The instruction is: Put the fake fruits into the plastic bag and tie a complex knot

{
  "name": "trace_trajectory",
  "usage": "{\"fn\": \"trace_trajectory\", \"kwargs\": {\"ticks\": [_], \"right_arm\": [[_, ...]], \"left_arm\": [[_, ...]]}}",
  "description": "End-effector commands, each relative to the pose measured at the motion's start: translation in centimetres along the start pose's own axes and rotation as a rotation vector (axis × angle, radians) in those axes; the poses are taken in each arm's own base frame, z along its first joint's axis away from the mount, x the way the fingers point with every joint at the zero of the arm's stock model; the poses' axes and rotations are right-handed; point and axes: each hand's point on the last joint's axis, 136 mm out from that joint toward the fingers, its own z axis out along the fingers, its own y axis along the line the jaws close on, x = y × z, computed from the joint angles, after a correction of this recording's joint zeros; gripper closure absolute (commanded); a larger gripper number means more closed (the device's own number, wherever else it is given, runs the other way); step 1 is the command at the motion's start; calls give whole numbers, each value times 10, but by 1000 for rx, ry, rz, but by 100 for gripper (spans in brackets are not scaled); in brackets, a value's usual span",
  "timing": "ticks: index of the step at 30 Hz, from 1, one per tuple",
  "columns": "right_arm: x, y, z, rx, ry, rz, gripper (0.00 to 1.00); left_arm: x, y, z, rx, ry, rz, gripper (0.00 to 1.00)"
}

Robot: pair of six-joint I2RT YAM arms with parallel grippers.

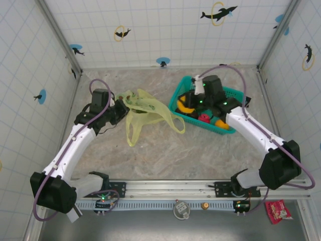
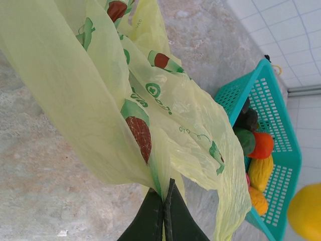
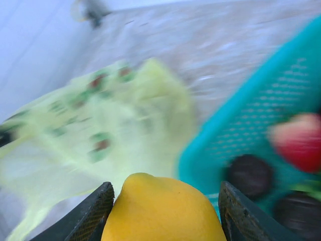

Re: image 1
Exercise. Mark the yellow fake mango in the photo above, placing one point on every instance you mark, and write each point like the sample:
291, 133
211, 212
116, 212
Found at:
184, 108

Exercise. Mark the teal plastic mesh basket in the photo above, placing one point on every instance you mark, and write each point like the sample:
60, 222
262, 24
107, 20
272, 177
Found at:
232, 93

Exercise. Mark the yellow plastic bag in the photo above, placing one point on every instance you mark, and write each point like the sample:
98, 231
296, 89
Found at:
150, 105

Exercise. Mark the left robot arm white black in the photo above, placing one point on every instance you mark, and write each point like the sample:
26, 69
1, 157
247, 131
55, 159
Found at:
75, 143

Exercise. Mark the dark fake mangosteen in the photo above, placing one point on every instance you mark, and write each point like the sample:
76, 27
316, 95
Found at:
194, 114

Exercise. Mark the pink red fake fruit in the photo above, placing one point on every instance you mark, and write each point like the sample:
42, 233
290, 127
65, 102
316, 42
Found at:
204, 118

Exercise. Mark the small yellow-orange fake fruit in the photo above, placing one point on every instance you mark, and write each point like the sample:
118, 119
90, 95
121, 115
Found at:
222, 124

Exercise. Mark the low black yellow sticker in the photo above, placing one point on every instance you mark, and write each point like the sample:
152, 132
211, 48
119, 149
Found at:
222, 64

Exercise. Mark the left circuit board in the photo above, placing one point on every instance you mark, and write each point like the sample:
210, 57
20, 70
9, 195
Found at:
102, 204

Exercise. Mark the circuit board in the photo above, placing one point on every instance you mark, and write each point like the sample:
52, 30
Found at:
102, 204
241, 206

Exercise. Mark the blue patch sticker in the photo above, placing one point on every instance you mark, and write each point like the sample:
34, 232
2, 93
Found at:
279, 18

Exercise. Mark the small brass knob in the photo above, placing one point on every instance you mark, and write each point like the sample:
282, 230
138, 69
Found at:
205, 206

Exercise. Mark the round grey device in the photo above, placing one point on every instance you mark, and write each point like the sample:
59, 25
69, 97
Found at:
181, 209

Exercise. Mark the grey white card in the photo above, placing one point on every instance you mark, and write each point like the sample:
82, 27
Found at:
75, 216

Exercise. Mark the right circuit board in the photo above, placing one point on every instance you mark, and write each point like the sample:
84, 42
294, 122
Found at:
241, 206

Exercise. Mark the red snack packet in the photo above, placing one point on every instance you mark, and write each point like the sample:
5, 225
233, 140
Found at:
277, 212

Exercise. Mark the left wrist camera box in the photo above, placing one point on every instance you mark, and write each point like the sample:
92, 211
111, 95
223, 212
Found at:
113, 101

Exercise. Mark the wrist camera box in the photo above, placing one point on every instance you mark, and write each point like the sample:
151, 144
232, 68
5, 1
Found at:
113, 101
199, 86

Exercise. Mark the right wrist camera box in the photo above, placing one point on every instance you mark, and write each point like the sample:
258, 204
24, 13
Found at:
199, 86

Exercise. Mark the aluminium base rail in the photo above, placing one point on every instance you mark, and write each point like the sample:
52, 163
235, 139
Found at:
72, 100
125, 67
268, 100

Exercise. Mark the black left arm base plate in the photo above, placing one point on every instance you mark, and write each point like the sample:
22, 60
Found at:
118, 188

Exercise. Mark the aluminium corner post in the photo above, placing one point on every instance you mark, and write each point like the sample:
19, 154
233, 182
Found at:
61, 37
277, 37

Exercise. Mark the aluminium mounting rail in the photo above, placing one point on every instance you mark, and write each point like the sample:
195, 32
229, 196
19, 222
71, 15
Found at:
163, 187

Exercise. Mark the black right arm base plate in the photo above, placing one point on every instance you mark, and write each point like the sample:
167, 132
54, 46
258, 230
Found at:
220, 189

